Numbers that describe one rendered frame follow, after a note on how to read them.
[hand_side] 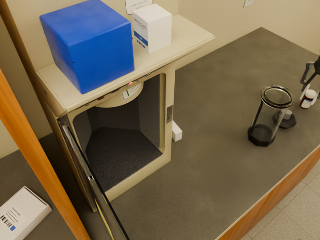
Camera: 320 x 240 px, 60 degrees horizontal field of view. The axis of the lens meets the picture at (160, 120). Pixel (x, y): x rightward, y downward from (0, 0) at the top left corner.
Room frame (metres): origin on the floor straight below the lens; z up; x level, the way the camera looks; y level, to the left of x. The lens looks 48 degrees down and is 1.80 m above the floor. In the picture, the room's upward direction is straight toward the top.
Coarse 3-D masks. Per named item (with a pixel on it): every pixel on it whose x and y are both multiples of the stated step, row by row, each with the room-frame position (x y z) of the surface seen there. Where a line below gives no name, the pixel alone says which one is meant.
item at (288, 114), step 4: (288, 112) 0.76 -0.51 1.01; (284, 116) 0.75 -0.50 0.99; (288, 116) 0.75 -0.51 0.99; (292, 116) 0.76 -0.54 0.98; (284, 120) 0.74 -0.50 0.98; (288, 120) 0.74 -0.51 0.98; (292, 120) 0.74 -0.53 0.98; (296, 120) 0.75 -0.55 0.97; (280, 124) 0.73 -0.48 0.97; (284, 124) 0.72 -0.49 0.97; (288, 124) 0.72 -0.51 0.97; (292, 124) 0.72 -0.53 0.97; (284, 128) 0.73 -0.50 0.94
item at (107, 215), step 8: (64, 128) 0.35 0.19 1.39; (72, 144) 0.31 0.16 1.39; (80, 160) 0.27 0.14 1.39; (80, 168) 0.30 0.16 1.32; (88, 176) 0.24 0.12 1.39; (88, 184) 0.27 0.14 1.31; (96, 184) 0.23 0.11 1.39; (96, 192) 0.21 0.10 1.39; (96, 200) 0.24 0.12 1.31; (104, 200) 0.20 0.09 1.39; (96, 208) 0.30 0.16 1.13; (104, 208) 0.19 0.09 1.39; (104, 216) 0.20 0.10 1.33; (112, 216) 0.17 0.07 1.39; (104, 224) 0.25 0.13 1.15; (112, 224) 0.16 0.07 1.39; (112, 232) 0.17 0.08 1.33; (120, 232) 0.15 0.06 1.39
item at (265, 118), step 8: (264, 88) 0.72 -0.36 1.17; (272, 88) 0.73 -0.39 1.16; (280, 88) 0.72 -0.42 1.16; (264, 96) 0.68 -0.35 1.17; (272, 96) 0.73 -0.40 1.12; (280, 96) 0.72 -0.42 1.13; (288, 96) 0.69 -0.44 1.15; (264, 104) 0.67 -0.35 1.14; (272, 104) 0.64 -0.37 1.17; (280, 104) 0.64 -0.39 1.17; (288, 104) 0.64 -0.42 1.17; (264, 112) 0.66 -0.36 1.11; (272, 112) 0.64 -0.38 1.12; (280, 112) 0.64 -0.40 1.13; (264, 120) 0.65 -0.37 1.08; (272, 120) 0.64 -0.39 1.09; (280, 120) 0.65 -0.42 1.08; (256, 128) 0.66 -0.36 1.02; (264, 128) 0.64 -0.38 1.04; (272, 128) 0.64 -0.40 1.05; (256, 136) 0.65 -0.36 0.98; (264, 136) 0.64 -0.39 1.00; (272, 136) 0.65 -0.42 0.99
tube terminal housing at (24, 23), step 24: (0, 0) 0.41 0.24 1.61; (24, 0) 0.39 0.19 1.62; (48, 0) 0.41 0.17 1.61; (72, 0) 0.43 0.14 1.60; (120, 0) 0.49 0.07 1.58; (168, 0) 0.56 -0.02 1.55; (24, 24) 0.38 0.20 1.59; (24, 48) 0.38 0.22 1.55; (48, 48) 0.40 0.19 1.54; (168, 72) 0.56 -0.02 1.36; (168, 96) 0.56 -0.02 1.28; (48, 120) 0.45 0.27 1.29; (72, 120) 0.40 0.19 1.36; (168, 144) 0.56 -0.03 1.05; (72, 168) 0.41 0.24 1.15; (144, 168) 0.50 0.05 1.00; (120, 192) 0.44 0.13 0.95
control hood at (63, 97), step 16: (176, 16) 0.56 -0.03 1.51; (176, 32) 0.49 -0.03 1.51; (192, 32) 0.49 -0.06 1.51; (208, 32) 0.49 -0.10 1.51; (176, 48) 0.44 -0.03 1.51; (192, 48) 0.44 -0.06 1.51; (144, 64) 0.39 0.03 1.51; (160, 64) 0.40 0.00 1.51; (48, 80) 0.35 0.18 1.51; (64, 80) 0.35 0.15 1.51; (112, 80) 0.35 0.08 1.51; (128, 80) 0.35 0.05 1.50; (48, 96) 0.35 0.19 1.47; (64, 96) 0.31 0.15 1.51; (80, 96) 0.31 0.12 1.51; (96, 96) 0.32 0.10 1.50; (64, 112) 0.30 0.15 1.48
